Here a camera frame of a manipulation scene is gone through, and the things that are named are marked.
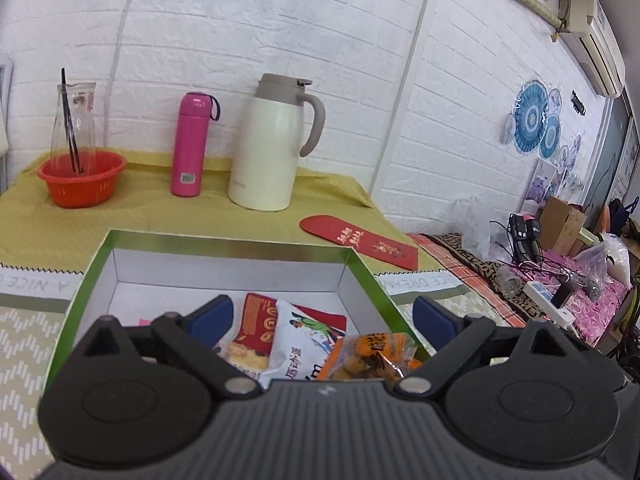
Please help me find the cracker packet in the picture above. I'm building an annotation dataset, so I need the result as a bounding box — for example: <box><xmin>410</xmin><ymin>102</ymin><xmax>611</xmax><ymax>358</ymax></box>
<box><xmin>215</xmin><ymin>341</ymin><xmax>269</xmax><ymax>380</ymax></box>

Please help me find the orange nut snack packet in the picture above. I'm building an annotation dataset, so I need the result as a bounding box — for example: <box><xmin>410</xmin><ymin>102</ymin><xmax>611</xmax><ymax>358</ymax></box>
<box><xmin>317</xmin><ymin>333</ymin><xmax>422</xmax><ymax>384</ymax></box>

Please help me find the white snack packet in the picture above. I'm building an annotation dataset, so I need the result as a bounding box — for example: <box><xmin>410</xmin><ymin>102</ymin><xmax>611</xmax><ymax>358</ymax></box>
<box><xmin>259</xmin><ymin>300</ymin><xmax>345</xmax><ymax>389</ymax></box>

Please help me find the green cardboard box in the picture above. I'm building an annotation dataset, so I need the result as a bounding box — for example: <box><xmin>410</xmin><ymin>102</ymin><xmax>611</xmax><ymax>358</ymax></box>
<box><xmin>47</xmin><ymin>230</ymin><xmax>428</xmax><ymax>379</ymax></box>

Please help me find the white power strip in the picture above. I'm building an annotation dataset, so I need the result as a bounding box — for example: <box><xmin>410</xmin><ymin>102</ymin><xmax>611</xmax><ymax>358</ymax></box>
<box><xmin>523</xmin><ymin>281</ymin><xmax>575</xmax><ymax>328</ymax></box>

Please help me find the red envelope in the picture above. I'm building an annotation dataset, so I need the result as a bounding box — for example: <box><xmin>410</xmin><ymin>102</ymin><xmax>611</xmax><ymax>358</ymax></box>
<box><xmin>299</xmin><ymin>214</ymin><xmax>419</xmax><ymax>271</ymax></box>

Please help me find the pink water bottle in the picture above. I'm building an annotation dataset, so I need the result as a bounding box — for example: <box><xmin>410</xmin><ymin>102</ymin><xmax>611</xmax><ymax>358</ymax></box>
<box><xmin>170</xmin><ymin>92</ymin><xmax>221</xmax><ymax>197</ymax></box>

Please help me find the red plastic basket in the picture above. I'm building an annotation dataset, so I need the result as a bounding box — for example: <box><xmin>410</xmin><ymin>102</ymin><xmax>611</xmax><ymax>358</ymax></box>
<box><xmin>37</xmin><ymin>151</ymin><xmax>127</xmax><ymax>209</ymax></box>

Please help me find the white thermos jug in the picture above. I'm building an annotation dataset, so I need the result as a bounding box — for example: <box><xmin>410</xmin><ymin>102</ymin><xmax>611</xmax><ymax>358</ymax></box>
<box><xmin>228</xmin><ymin>74</ymin><xmax>326</xmax><ymax>212</ymax></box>

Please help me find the yellow tablecloth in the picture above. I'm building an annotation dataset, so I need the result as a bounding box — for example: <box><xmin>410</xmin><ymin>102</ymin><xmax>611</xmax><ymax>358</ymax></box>
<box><xmin>1</xmin><ymin>151</ymin><xmax>409</xmax><ymax>272</ymax></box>

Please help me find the black straw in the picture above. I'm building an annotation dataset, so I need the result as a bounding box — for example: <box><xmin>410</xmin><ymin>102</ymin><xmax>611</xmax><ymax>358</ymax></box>
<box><xmin>61</xmin><ymin>67</ymin><xmax>82</xmax><ymax>174</ymax></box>

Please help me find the blue paper fan decoration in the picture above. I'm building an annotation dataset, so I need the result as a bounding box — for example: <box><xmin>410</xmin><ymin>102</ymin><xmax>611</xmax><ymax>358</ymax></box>
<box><xmin>512</xmin><ymin>79</ymin><xmax>549</xmax><ymax>154</ymax></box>

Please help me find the clear glass carafe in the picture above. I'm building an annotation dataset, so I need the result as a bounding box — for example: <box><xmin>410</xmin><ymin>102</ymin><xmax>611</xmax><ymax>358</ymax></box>
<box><xmin>50</xmin><ymin>82</ymin><xmax>96</xmax><ymax>174</ymax></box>

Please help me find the wall air conditioner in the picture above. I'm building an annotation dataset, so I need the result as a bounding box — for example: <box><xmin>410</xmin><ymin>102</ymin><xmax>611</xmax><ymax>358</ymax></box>
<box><xmin>559</xmin><ymin>0</ymin><xmax>626</xmax><ymax>99</ymax></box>

